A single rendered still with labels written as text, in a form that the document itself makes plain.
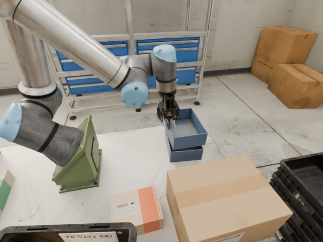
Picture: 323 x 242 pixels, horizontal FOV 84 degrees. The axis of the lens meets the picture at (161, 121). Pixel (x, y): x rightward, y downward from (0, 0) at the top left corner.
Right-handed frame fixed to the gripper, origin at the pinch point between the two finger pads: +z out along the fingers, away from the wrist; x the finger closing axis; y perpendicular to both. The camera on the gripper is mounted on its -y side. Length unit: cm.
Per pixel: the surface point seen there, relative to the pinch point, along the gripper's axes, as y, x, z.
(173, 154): 9.4, -0.2, 8.7
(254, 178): 33.5, 21.2, -0.2
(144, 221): 36.1, -15.7, 5.8
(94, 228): 42, -26, -10
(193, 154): 10.1, 9.0, 10.9
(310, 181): 20, 74, 41
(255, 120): -90, 127, 93
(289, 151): -37, 130, 93
